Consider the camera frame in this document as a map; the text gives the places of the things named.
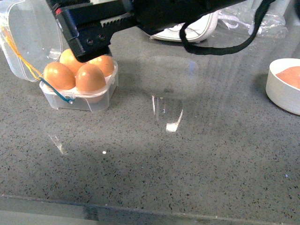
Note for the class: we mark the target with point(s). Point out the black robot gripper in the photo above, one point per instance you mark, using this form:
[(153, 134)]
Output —
[(82, 17)]

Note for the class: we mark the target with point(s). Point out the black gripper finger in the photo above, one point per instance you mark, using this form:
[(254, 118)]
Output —
[(92, 41)]

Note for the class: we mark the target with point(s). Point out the brown egg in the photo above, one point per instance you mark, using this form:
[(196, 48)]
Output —
[(59, 76), (290, 76), (105, 63), (68, 59), (89, 81)]

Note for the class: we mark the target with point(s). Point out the clear plastic egg box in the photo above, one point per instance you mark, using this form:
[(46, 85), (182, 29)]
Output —
[(30, 39)]

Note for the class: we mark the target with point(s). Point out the brown egg in bowl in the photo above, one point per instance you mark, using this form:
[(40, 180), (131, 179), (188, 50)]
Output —
[(290, 76)]

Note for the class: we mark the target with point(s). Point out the white Joyoung kitchen appliance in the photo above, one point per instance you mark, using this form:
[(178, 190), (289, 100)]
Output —
[(195, 32)]

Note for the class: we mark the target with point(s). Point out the clear plastic bag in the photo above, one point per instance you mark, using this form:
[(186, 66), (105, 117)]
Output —
[(239, 18)]

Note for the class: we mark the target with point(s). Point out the white round bowl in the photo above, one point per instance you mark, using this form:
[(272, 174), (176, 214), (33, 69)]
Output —
[(279, 92)]

